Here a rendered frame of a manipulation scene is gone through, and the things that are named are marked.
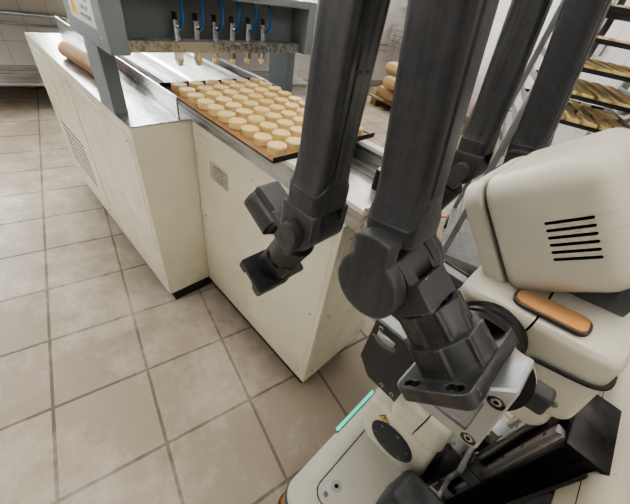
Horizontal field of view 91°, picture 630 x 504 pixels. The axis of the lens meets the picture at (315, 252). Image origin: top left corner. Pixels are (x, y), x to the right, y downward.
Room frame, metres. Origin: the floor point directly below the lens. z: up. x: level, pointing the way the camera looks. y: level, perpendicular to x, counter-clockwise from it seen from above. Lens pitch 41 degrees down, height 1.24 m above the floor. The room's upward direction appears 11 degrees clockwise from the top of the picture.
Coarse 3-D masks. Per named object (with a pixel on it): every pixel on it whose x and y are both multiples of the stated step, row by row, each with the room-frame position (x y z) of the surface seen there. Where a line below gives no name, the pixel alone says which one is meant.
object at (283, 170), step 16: (144, 64) 1.28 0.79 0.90; (160, 80) 1.14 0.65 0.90; (192, 112) 1.00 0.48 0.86; (208, 128) 0.94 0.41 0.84; (240, 144) 0.83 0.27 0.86; (256, 160) 0.79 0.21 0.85; (288, 160) 0.71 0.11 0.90; (288, 176) 0.70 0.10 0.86; (352, 208) 0.57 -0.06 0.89; (368, 208) 0.55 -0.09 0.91; (352, 224) 0.56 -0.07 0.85
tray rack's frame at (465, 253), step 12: (564, 0) 2.05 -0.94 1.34; (624, 0) 1.99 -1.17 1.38; (552, 24) 2.05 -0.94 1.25; (540, 48) 2.05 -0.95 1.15; (528, 72) 2.05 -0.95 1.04; (624, 84) 1.91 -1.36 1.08; (516, 96) 2.05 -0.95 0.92; (588, 132) 1.91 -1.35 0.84; (456, 204) 2.05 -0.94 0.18; (456, 216) 1.93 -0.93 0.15; (468, 228) 1.81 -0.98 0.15; (444, 240) 1.61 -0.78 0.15; (468, 240) 1.66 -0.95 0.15; (456, 252) 1.51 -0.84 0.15; (468, 252) 1.53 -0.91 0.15; (468, 264) 1.42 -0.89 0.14; (480, 264) 1.44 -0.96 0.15
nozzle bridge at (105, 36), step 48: (96, 0) 0.85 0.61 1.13; (144, 0) 1.01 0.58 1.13; (192, 0) 1.12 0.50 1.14; (240, 0) 1.15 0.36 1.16; (288, 0) 1.29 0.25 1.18; (96, 48) 0.92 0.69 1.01; (144, 48) 0.94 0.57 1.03; (192, 48) 1.05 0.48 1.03; (240, 48) 1.19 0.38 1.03; (288, 48) 1.35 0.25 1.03
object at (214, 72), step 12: (192, 60) 1.57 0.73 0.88; (204, 60) 1.52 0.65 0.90; (204, 72) 1.51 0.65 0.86; (216, 72) 1.44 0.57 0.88; (228, 72) 1.41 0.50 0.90; (360, 144) 0.93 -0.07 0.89; (372, 144) 0.93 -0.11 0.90; (360, 156) 0.93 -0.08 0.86; (372, 156) 0.90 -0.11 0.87; (372, 168) 0.89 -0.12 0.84
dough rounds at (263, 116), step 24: (192, 96) 0.97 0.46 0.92; (216, 96) 1.02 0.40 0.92; (240, 96) 1.06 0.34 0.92; (264, 96) 1.13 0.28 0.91; (288, 96) 1.18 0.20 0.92; (216, 120) 0.87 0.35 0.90; (240, 120) 0.85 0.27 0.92; (264, 120) 0.89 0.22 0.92; (288, 120) 0.92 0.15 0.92; (264, 144) 0.75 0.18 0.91; (288, 144) 0.77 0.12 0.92
